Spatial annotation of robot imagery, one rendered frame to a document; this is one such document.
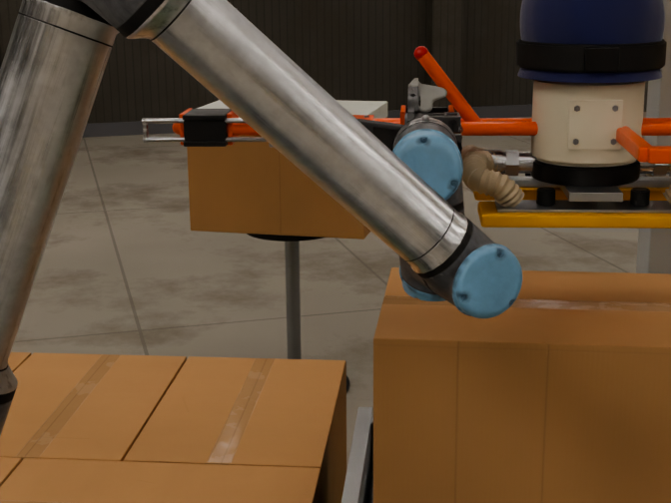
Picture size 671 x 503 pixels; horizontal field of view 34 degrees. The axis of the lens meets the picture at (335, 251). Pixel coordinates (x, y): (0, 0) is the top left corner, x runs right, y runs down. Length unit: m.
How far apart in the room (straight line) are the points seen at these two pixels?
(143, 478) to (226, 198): 1.67
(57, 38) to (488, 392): 0.83
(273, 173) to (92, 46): 2.37
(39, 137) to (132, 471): 1.06
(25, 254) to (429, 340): 0.64
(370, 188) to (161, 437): 1.22
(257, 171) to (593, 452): 2.13
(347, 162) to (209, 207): 2.51
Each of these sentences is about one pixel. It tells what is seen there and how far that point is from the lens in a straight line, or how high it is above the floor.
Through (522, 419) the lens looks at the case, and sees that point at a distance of 1.71.
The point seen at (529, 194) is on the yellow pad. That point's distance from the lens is 1.84.
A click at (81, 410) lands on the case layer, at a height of 0.54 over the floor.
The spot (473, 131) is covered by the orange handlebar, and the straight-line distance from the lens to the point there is 1.74.
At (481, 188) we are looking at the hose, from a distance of 1.67.
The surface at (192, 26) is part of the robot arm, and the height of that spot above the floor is 1.43.
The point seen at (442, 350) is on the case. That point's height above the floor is 0.93.
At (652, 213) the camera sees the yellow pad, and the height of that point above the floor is 1.13.
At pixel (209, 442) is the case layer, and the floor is 0.54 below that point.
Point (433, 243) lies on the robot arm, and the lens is 1.27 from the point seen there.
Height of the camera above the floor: 1.50
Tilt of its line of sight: 15 degrees down
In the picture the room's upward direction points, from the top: straight up
